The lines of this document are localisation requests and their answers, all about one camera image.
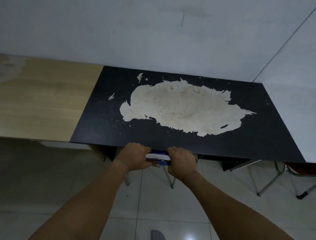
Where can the person's left hand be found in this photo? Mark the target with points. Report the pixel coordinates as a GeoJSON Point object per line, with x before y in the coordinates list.
{"type": "Point", "coordinates": [132, 157]}

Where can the person's right hand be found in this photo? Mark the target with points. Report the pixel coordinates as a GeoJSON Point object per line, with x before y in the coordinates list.
{"type": "Point", "coordinates": [184, 164]}

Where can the person's right fingers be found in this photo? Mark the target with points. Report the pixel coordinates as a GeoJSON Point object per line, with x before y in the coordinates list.
{"type": "Point", "coordinates": [173, 152]}

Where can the person's left fingers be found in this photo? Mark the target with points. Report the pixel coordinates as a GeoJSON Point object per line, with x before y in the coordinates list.
{"type": "Point", "coordinates": [144, 149]}

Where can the blue and white box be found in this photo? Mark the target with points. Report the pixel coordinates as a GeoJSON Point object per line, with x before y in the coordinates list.
{"type": "Point", "coordinates": [158, 158]}

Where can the person's left forearm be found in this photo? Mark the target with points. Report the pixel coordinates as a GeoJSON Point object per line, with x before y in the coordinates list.
{"type": "Point", "coordinates": [84, 207]}

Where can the person's right forearm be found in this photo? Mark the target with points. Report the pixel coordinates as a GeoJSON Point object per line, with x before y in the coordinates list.
{"type": "Point", "coordinates": [229, 212]}

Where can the grey metal stool leg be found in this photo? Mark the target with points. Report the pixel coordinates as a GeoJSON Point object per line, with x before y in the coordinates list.
{"type": "Point", "coordinates": [173, 182]}
{"type": "Point", "coordinates": [127, 179]}

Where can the black desk with worn top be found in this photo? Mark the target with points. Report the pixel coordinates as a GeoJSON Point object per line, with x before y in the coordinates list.
{"type": "Point", "coordinates": [172, 108]}

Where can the light wooden desk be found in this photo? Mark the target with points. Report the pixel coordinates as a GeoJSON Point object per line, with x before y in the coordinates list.
{"type": "Point", "coordinates": [47, 99]}

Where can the red chair seat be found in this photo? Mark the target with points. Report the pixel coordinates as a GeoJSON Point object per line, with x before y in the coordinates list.
{"type": "Point", "coordinates": [301, 167]}

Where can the grey metal chair frame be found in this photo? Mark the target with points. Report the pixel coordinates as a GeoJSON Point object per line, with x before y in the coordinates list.
{"type": "Point", "coordinates": [267, 178]}

